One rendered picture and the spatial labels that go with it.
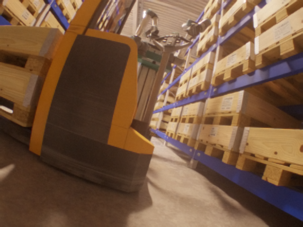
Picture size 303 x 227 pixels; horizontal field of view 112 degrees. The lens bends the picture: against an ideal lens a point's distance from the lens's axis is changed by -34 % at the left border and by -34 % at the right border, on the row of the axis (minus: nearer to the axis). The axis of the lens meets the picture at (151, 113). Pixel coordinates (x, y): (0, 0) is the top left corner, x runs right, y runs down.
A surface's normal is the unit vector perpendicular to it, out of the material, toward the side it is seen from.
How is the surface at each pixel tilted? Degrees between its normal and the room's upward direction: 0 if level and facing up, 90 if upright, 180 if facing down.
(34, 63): 90
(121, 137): 90
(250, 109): 90
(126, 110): 90
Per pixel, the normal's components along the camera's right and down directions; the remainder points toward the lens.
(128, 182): 0.09, -0.04
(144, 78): 0.29, 0.02
